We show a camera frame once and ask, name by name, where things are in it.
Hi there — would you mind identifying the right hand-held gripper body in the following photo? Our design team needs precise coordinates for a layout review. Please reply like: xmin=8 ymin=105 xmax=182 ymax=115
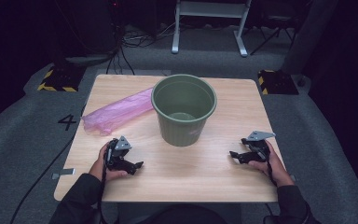
xmin=241 ymin=130 xmax=277 ymax=163

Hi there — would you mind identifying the white metal stand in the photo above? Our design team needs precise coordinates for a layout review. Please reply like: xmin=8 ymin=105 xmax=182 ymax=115
xmin=171 ymin=0 xmax=253 ymax=58

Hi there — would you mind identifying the grey tape strip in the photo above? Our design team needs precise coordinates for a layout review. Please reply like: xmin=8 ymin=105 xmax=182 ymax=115
xmin=51 ymin=167 xmax=76 ymax=181

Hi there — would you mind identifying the person's right hand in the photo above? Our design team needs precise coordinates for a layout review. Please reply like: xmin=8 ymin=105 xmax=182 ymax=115
xmin=248 ymin=140 xmax=295 ymax=188

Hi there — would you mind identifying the person's left hand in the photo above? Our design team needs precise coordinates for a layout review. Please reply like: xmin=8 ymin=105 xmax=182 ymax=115
xmin=89 ymin=141 xmax=129 ymax=183

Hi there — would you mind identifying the pink plastic bag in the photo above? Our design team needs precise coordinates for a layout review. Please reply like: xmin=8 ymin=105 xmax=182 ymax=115
xmin=81 ymin=87 xmax=155 ymax=136

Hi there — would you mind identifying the black tripod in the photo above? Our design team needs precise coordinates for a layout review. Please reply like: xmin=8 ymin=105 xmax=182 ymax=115
xmin=249 ymin=12 xmax=296 ymax=57

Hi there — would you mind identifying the black floor cable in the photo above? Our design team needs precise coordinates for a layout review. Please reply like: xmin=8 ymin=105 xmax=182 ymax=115
xmin=9 ymin=104 xmax=88 ymax=224

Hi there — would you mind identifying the bundle of black cables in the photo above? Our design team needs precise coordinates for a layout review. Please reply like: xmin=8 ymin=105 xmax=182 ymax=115
xmin=104 ymin=18 xmax=176 ymax=76

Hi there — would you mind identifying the right hand-held gripper cable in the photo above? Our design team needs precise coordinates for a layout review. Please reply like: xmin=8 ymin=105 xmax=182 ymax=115
xmin=264 ymin=151 xmax=278 ymax=187

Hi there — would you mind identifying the green plastic bin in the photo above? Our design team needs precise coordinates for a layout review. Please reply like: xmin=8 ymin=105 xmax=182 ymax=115
xmin=150 ymin=73 xmax=218 ymax=147

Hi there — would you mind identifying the black yellow striped base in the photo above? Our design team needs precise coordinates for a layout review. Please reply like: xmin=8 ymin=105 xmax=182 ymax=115
xmin=36 ymin=64 xmax=87 ymax=93
xmin=257 ymin=69 xmax=300 ymax=96

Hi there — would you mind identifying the grey pole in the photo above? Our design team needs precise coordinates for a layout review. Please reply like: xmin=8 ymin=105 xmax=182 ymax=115
xmin=280 ymin=0 xmax=340 ymax=76

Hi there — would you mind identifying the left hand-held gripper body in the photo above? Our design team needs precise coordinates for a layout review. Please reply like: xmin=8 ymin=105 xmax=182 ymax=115
xmin=105 ymin=135 xmax=133 ymax=171

